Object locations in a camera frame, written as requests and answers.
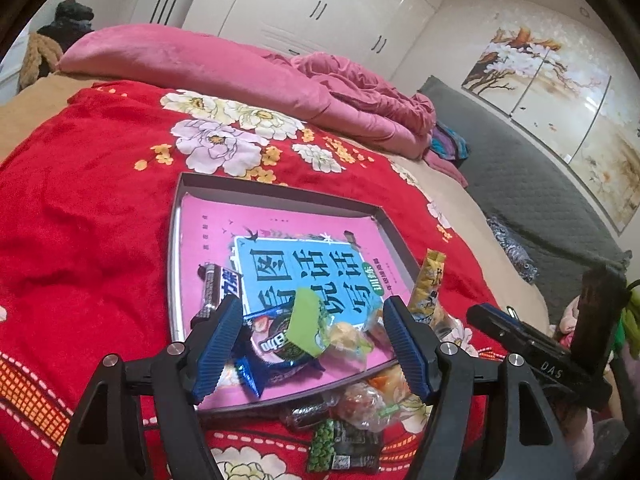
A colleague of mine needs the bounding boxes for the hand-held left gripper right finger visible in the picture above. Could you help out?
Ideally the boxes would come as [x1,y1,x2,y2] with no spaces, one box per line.
[382,295,578,480]

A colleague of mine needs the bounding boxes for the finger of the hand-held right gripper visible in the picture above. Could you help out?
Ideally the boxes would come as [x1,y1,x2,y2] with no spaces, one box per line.
[466,303,547,362]
[481,303,557,347]

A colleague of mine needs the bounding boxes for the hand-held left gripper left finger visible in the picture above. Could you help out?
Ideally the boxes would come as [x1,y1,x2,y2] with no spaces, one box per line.
[52,294,245,480]

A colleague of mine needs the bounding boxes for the short yellow cartoon snack packet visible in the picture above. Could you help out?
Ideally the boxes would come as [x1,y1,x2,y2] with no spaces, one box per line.
[385,364,418,401]

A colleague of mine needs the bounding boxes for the clear bag of brown snack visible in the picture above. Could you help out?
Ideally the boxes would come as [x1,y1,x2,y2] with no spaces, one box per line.
[430,312,473,348]

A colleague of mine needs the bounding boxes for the blue cookie packet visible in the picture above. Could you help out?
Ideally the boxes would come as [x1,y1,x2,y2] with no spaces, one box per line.
[235,307,326,400]

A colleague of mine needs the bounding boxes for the brown chocolate bar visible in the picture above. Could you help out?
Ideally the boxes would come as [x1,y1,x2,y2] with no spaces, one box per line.
[192,262,246,321]

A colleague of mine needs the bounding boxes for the long yellow snack packet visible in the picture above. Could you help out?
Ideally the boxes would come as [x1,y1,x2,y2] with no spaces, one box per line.
[406,249,447,326]

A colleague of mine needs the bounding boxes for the clear red pastry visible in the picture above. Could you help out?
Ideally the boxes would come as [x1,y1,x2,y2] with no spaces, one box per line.
[330,382,406,433]

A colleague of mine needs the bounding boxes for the green milk candy packet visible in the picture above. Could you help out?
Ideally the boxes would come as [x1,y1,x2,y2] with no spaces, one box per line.
[285,289,376,361]

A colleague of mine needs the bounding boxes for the dark sandwich cookie clear wrapper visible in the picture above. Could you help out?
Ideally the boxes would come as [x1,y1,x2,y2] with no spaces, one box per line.
[280,395,341,431]

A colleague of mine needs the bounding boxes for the black pea snack packet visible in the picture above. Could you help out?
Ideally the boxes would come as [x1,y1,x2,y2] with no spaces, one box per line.
[306,419,385,475]

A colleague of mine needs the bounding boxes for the grey shallow cardboard box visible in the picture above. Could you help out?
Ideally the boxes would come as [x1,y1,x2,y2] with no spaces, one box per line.
[169,171,423,415]

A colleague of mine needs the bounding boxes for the pink plush toy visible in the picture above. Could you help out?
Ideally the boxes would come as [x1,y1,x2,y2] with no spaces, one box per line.
[550,295,586,346]

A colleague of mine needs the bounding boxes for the black and white patterned cloth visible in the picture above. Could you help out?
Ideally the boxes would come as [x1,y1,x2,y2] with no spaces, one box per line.
[487,215,541,283]

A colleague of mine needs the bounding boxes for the green fabric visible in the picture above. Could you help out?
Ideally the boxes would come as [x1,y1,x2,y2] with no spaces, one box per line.
[619,284,640,361]

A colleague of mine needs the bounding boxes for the pink book with blue panel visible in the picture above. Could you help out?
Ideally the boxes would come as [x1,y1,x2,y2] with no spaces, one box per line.
[175,195,416,406]

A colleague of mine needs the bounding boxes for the grey quilted bed pad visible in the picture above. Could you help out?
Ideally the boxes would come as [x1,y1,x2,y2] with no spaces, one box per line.
[417,75,632,323]

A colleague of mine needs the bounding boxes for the red floral blanket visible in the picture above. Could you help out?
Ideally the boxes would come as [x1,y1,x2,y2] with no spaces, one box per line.
[0,85,506,480]

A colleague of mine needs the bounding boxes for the purple and teal clothes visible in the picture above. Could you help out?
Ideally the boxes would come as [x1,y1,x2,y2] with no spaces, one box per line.
[430,122,471,161]

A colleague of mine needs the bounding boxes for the pink quilt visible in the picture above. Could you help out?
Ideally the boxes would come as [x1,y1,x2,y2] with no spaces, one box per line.
[57,24,468,186]

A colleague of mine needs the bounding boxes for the white drawer cabinet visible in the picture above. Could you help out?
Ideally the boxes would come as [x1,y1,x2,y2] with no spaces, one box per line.
[0,60,25,106]

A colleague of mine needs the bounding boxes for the brown fuzzy cloth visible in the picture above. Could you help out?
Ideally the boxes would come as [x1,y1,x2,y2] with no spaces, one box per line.
[20,32,63,91]

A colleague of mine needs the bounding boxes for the white wardrobe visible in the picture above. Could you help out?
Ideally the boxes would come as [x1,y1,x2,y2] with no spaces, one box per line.
[130,0,453,96]

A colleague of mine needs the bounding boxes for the dark clothes pile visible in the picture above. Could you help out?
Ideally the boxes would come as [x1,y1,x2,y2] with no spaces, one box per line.
[37,0,96,41]

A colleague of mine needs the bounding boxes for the floral wall mural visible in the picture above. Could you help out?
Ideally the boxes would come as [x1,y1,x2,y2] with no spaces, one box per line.
[460,25,640,236]

